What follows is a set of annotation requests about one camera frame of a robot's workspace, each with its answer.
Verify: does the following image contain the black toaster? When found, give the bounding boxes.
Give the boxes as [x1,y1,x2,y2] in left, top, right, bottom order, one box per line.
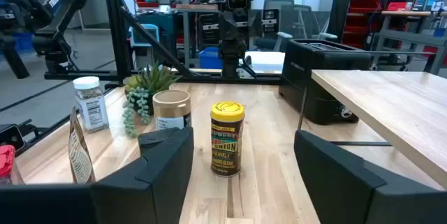
[278,38,372,126]

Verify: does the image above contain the yellow-lid onion seasoning jar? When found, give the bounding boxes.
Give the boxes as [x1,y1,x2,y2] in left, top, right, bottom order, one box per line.
[210,100,245,178]

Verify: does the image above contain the potted artificial succulent plant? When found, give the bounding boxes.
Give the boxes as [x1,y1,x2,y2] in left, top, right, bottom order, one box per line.
[122,61,182,139]

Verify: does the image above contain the wooden shelf with black legs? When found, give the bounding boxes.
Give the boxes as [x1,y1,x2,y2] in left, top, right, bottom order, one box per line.
[298,69,447,190]

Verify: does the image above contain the black aluminium table frame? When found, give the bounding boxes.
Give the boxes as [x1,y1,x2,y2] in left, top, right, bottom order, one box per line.
[0,0,437,155]

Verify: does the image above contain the grey mesh office chair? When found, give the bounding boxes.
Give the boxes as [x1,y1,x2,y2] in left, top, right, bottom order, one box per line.
[254,0,338,52]

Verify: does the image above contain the white round lid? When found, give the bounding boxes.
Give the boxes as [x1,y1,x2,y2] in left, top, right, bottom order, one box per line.
[72,76,110,134]

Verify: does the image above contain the wood-top workbench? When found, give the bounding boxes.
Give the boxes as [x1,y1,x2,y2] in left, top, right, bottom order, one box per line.
[372,9,447,75]

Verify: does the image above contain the white plastic bin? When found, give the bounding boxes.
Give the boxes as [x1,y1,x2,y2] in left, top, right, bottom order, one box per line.
[244,51,286,75]

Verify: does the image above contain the orange brown spice pouch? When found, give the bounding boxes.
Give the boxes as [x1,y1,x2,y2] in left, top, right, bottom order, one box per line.
[68,107,96,185]

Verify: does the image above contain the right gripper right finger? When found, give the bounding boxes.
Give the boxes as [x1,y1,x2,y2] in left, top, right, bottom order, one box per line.
[294,129,447,224]

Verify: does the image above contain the small black camera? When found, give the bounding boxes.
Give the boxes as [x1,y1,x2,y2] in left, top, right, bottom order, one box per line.
[0,124,26,152]

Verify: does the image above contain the blue plastic crate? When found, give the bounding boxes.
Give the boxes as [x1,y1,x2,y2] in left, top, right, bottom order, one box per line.
[198,46,224,70]

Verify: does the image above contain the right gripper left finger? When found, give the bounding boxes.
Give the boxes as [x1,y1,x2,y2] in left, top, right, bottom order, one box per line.
[0,126,195,224]

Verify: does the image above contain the grey-leg wooden workbench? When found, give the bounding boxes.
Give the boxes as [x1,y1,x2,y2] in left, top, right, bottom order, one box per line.
[174,3,221,68]

